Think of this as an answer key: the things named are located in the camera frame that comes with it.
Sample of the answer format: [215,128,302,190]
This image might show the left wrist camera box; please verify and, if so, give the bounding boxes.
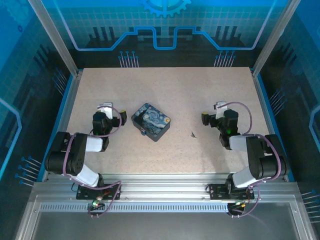
[97,101,114,120]

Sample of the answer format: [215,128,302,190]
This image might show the starry night print tin box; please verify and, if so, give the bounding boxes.
[131,102,172,143]

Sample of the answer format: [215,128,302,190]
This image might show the slotted grey cable duct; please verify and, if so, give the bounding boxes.
[39,203,232,214]

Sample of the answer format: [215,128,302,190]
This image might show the grey metal shelf plate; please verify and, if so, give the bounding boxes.
[29,211,303,240]

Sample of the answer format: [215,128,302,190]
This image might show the aluminium side rail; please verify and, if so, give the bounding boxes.
[41,70,82,182]

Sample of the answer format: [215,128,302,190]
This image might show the small LED circuit board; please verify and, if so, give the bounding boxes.
[87,197,106,211]
[231,198,251,210]

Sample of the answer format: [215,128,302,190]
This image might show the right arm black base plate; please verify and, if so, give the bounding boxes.
[206,183,256,201]

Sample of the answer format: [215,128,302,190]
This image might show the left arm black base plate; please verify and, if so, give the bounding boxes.
[75,183,122,201]

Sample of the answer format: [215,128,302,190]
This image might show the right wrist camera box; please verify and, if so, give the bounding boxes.
[213,101,229,120]

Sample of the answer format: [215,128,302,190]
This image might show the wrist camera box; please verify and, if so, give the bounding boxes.
[213,101,229,120]
[97,101,114,120]

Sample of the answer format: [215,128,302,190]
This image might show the aluminium frame post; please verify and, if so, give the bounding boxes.
[27,0,81,77]
[251,0,302,77]

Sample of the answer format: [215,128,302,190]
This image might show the aluminium cross rail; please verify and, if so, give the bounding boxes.
[31,172,300,205]

